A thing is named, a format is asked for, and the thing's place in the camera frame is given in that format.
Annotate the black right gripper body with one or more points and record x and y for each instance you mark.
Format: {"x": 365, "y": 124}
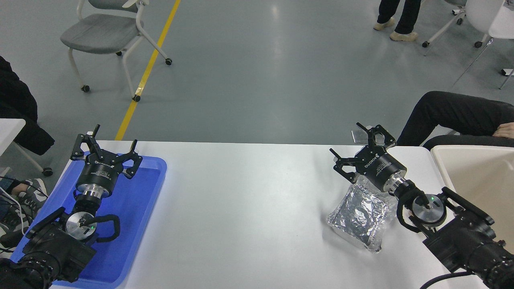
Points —
{"x": 379, "y": 168}

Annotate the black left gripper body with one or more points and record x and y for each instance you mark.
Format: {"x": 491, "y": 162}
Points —
{"x": 98, "y": 170}

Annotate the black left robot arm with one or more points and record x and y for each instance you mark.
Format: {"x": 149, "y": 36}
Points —
{"x": 56, "y": 249}

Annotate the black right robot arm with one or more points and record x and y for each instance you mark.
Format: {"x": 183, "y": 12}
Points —
{"x": 461, "y": 241}

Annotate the person's hand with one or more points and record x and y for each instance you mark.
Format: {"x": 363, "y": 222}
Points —
{"x": 506, "y": 130}

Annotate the metal floor plate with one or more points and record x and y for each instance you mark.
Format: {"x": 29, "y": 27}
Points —
{"x": 358, "y": 138}

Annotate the blue plastic tray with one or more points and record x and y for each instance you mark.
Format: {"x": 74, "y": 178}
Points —
{"x": 132, "y": 208}

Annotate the crumpled silver foil tray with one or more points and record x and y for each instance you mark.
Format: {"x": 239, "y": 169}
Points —
{"x": 359, "y": 216}

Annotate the grey white sneaker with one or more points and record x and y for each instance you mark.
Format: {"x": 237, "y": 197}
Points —
{"x": 34, "y": 196}

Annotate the seated person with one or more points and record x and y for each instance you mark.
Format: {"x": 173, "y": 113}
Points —
{"x": 449, "y": 114}

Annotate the large pale bin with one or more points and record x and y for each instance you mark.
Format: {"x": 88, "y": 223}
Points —
{"x": 474, "y": 172}

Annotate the grey wheeled chair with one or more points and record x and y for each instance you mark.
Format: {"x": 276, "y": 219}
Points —
{"x": 104, "y": 32}

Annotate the standing person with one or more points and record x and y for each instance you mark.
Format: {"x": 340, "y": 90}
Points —
{"x": 405, "y": 16}

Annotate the white wheeled chair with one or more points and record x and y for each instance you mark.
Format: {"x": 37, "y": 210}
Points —
{"x": 478, "y": 12}

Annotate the white folding table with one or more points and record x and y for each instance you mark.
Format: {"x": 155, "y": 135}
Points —
{"x": 504, "y": 24}

